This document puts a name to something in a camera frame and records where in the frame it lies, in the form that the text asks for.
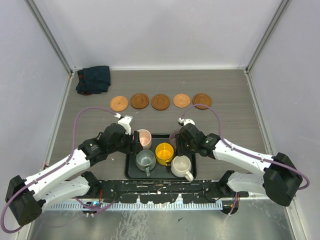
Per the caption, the purple cable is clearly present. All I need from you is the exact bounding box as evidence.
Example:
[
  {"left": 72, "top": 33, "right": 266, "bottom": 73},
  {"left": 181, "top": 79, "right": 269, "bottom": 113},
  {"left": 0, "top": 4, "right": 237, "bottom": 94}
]
[
  {"left": 180, "top": 104, "right": 311, "bottom": 216},
  {"left": 0, "top": 107, "right": 123, "bottom": 234}
]

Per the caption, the light cork coaster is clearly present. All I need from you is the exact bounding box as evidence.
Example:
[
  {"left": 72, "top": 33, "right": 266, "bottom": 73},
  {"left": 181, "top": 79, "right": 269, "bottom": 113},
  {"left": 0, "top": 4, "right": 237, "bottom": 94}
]
[
  {"left": 110, "top": 96, "right": 129, "bottom": 112},
  {"left": 173, "top": 93, "right": 191, "bottom": 108}
]

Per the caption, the yellow mug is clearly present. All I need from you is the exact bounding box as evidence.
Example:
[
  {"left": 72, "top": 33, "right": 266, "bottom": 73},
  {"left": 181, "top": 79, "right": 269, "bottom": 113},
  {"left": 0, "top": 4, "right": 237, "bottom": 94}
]
[{"left": 155, "top": 142, "right": 175, "bottom": 166}]

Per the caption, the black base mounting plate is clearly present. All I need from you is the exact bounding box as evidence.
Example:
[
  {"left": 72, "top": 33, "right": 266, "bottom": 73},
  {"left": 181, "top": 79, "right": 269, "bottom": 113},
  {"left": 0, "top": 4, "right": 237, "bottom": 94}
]
[{"left": 77, "top": 180, "right": 236, "bottom": 204}]

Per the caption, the grey glass mug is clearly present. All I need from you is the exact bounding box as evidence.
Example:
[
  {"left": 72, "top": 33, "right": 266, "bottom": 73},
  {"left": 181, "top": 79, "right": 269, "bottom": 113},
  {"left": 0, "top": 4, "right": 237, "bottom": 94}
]
[{"left": 135, "top": 149, "right": 157, "bottom": 178}]

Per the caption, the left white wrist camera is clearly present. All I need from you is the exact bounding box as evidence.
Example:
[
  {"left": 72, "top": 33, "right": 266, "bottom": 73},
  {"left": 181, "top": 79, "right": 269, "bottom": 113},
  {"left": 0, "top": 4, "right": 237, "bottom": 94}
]
[{"left": 114, "top": 113, "right": 133, "bottom": 135}]

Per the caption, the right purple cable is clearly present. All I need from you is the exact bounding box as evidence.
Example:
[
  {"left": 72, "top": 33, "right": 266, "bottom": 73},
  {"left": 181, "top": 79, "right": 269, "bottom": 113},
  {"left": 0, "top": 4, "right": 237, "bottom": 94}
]
[{"left": 180, "top": 104, "right": 311, "bottom": 216}]

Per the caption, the dark wooden coaster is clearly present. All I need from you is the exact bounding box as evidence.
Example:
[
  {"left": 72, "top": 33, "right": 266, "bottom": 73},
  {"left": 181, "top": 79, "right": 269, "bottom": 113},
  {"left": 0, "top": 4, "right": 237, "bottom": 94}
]
[
  {"left": 151, "top": 94, "right": 171, "bottom": 111},
  {"left": 192, "top": 93, "right": 212, "bottom": 110},
  {"left": 130, "top": 93, "right": 149, "bottom": 110}
]

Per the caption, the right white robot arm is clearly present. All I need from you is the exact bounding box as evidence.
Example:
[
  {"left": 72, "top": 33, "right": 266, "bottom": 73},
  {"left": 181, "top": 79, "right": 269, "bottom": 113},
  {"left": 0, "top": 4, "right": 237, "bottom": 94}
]
[{"left": 177, "top": 123, "right": 303, "bottom": 207}]

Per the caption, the pink ceramic mug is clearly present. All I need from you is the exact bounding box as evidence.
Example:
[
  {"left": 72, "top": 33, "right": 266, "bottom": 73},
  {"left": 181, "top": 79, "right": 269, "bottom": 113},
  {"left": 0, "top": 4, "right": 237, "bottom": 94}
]
[{"left": 131, "top": 129, "right": 152, "bottom": 156}]

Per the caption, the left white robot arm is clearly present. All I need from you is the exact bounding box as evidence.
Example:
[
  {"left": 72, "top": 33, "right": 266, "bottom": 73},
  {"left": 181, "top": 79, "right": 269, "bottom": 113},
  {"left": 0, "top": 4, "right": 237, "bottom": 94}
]
[{"left": 4, "top": 123, "right": 143, "bottom": 226}]

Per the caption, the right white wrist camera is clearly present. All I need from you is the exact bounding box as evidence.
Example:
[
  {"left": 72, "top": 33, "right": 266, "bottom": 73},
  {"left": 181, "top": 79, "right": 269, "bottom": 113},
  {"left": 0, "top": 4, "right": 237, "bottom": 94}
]
[{"left": 178, "top": 117, "right": 195, "bottom": 127}]

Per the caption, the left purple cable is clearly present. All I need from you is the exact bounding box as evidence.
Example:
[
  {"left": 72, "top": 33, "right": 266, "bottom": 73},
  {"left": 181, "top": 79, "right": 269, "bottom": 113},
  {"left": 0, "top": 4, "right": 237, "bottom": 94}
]
[{"left": 0, "top": 107, "right": 123, "bottom": 234}]

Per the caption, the purple glass mug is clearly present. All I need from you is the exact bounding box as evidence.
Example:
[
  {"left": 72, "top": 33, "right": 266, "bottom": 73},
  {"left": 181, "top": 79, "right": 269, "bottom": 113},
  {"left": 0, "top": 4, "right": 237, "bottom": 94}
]
[{"left": 169, "top": 129, "right": 180, "bottom": 148}]

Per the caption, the white slotted cable duct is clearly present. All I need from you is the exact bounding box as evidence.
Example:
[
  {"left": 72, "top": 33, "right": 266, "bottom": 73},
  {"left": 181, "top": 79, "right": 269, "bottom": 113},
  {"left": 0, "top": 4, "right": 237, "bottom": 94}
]
[{"left": 47, "top": 200, "right": 223, "bottom": 212}]

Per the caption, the white ceramic mug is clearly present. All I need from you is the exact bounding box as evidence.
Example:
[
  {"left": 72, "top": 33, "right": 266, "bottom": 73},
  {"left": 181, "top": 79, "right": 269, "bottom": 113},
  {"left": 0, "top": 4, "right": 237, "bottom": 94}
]
[{"left": 171, "top": 155, "right": 194, "bottom": 182}]

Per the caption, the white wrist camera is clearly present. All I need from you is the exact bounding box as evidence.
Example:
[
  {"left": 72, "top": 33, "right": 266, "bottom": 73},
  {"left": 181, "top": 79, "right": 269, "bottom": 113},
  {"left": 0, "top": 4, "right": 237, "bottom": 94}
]
[
  {"left": 114, "top": 113, "right": 133, "bottom": 135},
  {"left": 178, "top": 117, "right": 195, "bottom": 127}
]

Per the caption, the black plastic tray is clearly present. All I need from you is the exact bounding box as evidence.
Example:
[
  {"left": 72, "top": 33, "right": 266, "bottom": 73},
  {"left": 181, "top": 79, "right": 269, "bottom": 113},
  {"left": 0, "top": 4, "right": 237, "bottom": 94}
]
[{"left": 124, "top": 133, "right": 198, "bottom": 181}]

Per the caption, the dark blue folded cloth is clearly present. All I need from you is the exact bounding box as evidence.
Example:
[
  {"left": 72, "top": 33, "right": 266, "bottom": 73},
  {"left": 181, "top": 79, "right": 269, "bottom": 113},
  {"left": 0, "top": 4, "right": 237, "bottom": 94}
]
[{"left": 75, "top": 65, "right": 111, "bottom": 96}]

